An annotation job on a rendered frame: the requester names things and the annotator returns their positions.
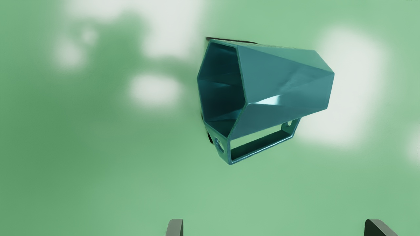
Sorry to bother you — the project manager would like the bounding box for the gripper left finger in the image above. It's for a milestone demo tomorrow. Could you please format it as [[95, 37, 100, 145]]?
[[166, 219, 184, 236]]

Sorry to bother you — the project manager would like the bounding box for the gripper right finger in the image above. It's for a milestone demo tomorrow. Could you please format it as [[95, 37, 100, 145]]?
[[364, 219, 398, 236]]

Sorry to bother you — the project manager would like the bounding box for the teal faceted mug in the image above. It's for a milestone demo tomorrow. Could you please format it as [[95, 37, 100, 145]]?
[[197, 39, 335, 165]]

